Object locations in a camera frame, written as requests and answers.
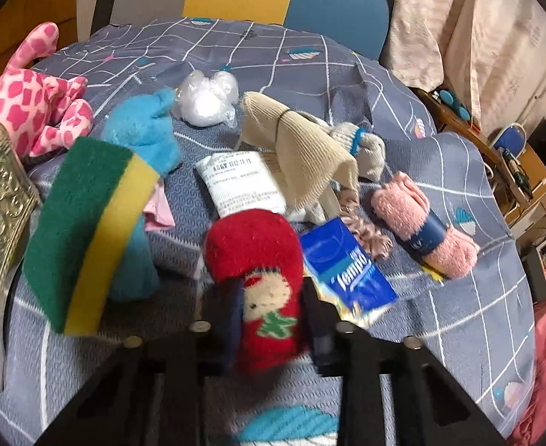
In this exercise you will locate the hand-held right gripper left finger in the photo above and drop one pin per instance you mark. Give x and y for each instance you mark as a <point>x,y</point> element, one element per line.
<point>229,330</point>

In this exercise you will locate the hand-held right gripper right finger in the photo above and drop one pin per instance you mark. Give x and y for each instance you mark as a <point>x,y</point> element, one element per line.
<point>319,334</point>

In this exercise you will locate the red fuzzy doll sock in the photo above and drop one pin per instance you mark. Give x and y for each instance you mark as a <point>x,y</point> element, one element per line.
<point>254,246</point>

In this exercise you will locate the pink satin scrunchie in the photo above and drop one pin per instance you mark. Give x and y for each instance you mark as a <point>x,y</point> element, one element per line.
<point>370,237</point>

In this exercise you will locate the blue tissue pack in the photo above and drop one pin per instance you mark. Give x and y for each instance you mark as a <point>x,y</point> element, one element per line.
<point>342,265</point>

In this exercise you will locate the small pink cloth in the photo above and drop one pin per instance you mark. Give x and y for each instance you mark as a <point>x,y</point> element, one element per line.
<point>159,211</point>

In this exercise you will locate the white labelled packet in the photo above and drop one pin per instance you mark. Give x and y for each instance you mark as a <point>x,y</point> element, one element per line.
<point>236,186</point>

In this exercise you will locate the pink fuzzy sock roll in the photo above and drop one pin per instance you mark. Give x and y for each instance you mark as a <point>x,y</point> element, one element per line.
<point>393,209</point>

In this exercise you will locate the green and yellow sponge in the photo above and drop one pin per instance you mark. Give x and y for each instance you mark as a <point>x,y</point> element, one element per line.
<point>78,223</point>

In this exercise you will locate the beige ribbed knit cloth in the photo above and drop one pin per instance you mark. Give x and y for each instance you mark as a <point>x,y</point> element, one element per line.
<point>291,148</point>

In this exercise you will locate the white sock blue stripe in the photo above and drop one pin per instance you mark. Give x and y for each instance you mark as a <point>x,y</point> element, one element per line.
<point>370,153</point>

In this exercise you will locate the blue plush toy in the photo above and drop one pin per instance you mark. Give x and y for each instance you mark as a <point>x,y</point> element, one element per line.
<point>143,134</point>

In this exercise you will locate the white storage shelf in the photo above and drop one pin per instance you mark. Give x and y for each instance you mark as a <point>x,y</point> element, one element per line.
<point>540,265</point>

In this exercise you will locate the white crumpled plastic bag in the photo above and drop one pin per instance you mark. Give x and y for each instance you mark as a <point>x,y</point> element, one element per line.
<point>203,97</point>

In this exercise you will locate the blue round-lobed gadget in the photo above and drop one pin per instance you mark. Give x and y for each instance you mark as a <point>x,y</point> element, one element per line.
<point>451,102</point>

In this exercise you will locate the wooden side table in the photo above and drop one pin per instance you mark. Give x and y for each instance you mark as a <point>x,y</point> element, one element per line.
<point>530,167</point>

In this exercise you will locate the blue folding chair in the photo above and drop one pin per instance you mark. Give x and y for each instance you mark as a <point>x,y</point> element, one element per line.
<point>510,139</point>

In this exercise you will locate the grey grid printed bedsheet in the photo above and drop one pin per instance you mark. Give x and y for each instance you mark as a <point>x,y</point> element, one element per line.
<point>301,55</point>

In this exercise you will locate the pink spotted plush toy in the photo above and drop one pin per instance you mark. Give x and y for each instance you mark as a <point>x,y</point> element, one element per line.
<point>22,102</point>

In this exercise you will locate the beige patterned curtain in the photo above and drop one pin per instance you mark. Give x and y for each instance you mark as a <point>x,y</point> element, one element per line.
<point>440,9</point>

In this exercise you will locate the wooden cabinet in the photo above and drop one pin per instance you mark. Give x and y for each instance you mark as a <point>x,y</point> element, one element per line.
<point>22,4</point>

